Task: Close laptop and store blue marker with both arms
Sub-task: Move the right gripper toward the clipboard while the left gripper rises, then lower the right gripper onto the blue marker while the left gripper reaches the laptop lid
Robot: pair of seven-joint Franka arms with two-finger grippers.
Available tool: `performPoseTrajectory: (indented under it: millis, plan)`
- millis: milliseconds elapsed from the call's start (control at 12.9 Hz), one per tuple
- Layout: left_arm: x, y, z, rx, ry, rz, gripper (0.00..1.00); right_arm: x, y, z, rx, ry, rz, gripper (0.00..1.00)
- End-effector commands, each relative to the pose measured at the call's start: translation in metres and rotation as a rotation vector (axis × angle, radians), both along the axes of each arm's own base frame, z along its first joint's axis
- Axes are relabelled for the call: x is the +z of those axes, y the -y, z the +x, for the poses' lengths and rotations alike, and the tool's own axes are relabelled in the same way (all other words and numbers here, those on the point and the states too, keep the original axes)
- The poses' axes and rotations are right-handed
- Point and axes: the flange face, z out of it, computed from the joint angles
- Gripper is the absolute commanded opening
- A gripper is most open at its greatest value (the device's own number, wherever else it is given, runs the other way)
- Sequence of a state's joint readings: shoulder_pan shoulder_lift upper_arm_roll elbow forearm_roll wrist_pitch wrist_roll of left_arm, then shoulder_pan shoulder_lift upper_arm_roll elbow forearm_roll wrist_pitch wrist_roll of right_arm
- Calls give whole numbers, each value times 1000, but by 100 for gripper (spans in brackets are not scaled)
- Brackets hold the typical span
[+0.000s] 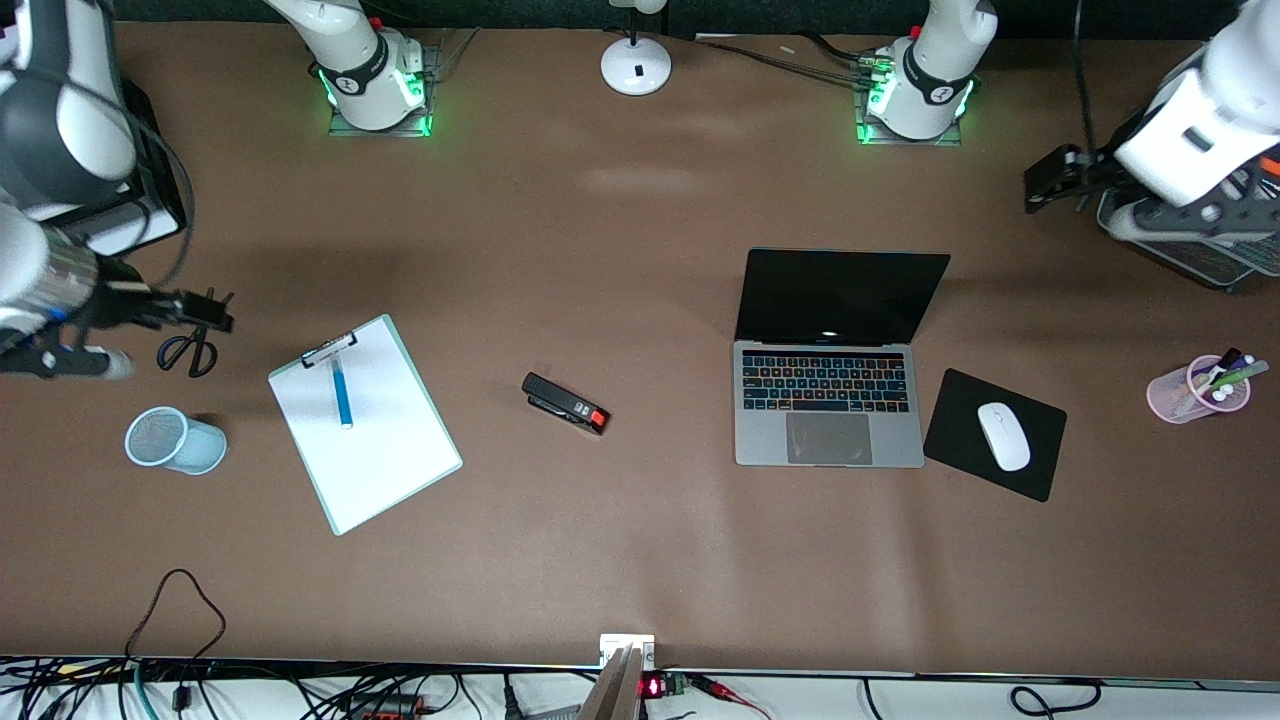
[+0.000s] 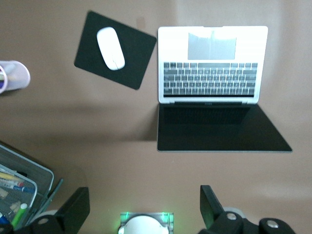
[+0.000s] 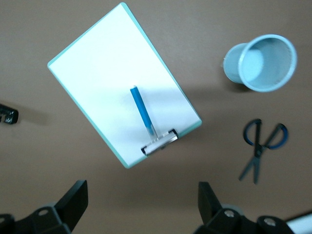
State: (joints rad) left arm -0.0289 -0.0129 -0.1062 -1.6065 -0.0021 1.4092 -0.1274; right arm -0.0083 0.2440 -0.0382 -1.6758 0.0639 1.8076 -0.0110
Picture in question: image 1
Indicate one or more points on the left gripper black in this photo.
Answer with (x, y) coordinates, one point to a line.
(1092, 169)

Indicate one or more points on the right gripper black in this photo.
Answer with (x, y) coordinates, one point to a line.
(118, 306)

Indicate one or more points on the blue marker white cap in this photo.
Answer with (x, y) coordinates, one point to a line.
(342, 395)

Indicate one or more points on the grey laptop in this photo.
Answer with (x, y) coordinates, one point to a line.
(828, 410)

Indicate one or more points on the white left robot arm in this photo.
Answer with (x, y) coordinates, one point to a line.
(1200, 130)

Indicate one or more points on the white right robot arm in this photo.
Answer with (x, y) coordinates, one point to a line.
(60, 110)

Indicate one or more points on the black purple marker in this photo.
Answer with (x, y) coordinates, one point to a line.
(1228, 357)

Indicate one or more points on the green marker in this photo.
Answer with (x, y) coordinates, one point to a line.
(1240, 377)

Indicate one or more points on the blue mesh pen cup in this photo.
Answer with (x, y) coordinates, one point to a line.
(175, 442)

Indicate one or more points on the black stacked document tray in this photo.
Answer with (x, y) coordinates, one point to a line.
(165, 190)

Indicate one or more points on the metal mesh desk tray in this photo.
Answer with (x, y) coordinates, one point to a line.
(1200, 262)

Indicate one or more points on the orange highlighter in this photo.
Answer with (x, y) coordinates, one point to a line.
(1271, 165)

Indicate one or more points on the white paper sheet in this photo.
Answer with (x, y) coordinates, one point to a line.
(390, 450)

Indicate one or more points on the mint green clipboard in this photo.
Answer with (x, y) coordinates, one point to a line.
(335, 520)

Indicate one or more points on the pink mesh pen cup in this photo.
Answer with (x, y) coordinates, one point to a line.
(1175, 398)

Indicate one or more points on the white computer mouse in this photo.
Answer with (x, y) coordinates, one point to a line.
(1003, 437)

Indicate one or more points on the black mouse pad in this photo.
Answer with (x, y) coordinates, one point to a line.
(955, 440)

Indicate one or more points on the black stapler red end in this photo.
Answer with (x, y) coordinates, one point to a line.
(560, 402)

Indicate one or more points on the white round lamp base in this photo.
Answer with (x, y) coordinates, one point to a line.
(636, 68)

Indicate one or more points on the black orange power strip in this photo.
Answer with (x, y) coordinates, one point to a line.
(385, 708)

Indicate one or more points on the circuit board red display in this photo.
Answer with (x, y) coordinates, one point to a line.
(652, 687)

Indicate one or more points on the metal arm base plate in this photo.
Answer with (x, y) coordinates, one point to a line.
(400, 130)
(880, 138)

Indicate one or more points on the white post bracket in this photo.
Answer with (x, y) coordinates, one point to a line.
(612, 642)

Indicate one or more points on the aluminium profile post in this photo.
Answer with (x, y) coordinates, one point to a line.
(615, 690)

